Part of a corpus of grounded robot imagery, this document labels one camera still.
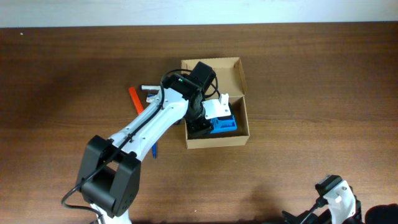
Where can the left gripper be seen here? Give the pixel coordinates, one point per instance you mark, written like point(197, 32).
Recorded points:
point(199, 127)

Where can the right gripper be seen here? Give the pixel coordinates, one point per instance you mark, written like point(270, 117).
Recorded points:
point(290, 218)

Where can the blue ballpoint pen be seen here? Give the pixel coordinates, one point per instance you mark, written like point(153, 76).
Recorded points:
point(154, 151)

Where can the brown cardboard box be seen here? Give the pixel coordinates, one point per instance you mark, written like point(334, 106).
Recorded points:
point(231, 80)

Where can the orange stapler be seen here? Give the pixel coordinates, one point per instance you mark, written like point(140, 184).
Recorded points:
point(135, 99)

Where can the white marker blue cap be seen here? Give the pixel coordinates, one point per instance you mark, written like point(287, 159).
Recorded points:
point(150, 88)

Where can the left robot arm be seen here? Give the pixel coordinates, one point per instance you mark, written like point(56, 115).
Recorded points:
point(109, 174)

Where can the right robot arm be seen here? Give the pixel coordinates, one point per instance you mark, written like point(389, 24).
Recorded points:
point(378, 214)

